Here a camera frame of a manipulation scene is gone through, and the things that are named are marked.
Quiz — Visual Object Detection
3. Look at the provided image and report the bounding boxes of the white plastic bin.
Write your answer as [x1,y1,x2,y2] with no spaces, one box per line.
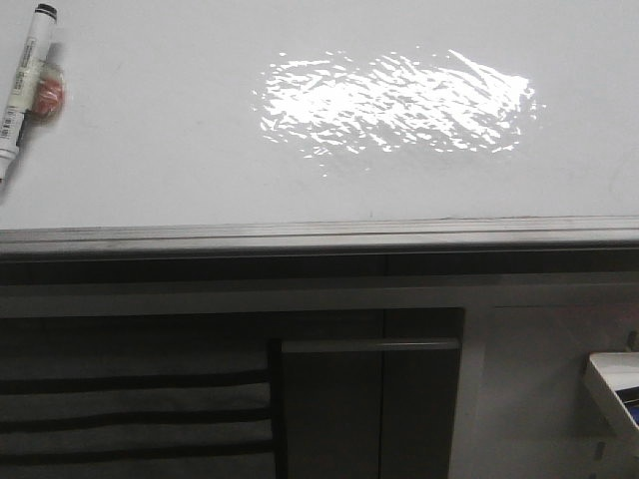
[584,352,638,454]

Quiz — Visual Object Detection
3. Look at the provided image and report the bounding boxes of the grey striped fabric organiser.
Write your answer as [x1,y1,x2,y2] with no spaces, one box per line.
[1,344,278,478]

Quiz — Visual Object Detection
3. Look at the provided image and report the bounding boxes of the red magnet taped to marker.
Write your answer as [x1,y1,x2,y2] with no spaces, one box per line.
[31,62,66,121]

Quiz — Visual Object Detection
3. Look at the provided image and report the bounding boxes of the white whiteboard marker pen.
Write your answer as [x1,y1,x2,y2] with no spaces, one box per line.
[1,3,58,181]

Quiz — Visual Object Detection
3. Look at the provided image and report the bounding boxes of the white whiteboard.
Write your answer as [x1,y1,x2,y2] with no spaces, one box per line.
[1,1,638,230]

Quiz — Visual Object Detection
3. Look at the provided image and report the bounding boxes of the aluminium whiteboard tray rail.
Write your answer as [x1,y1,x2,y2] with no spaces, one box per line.
[1,216,638,261]

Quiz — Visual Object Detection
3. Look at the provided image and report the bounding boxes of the dark grey cabinet panel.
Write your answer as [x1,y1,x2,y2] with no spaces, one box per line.
[269,337,459,478]

